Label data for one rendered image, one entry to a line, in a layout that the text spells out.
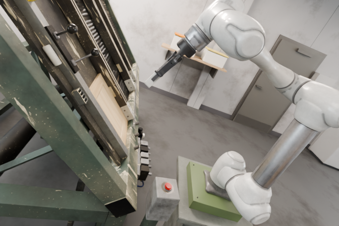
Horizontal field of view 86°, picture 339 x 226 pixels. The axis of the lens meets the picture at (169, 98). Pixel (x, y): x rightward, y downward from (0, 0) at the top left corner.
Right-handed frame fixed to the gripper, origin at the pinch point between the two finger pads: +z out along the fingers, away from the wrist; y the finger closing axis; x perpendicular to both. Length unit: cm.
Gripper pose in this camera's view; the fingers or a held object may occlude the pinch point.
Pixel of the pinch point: (152, 79)
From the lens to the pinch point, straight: 74.5
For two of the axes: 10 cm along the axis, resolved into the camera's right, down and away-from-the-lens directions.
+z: -7.2, 6.1, 3.2
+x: 6.9, 6.9, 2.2
